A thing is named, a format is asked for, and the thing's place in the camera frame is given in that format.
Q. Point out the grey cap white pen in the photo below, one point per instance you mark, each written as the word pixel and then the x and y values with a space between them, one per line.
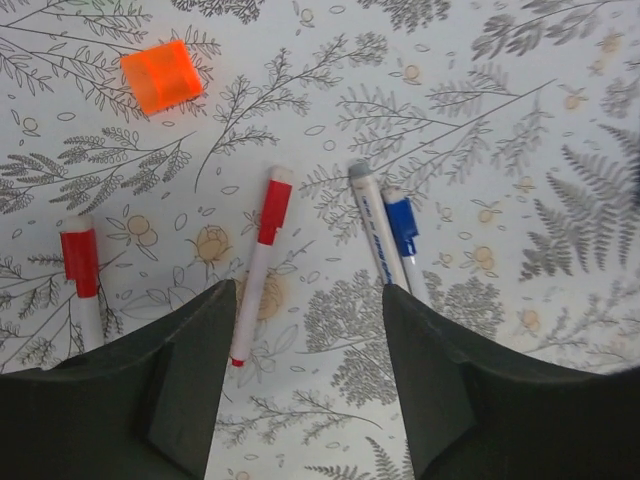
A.
pixel 369 200

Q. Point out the orange highlighter cap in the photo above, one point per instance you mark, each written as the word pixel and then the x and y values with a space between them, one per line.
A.
pixel 162 76

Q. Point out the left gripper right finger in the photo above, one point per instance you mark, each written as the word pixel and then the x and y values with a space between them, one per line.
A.
pixel 474 409

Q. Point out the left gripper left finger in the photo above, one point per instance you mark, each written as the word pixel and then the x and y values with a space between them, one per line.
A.
pixel 141 407

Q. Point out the red cap marker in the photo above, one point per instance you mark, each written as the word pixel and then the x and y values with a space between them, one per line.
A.
pixel 80 256
pixel 273 214

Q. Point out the floral tablecloth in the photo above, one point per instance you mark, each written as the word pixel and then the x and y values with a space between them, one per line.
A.
pixel 509 125

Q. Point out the blue cap marker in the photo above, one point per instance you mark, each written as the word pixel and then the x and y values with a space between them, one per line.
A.
pixel 404 230

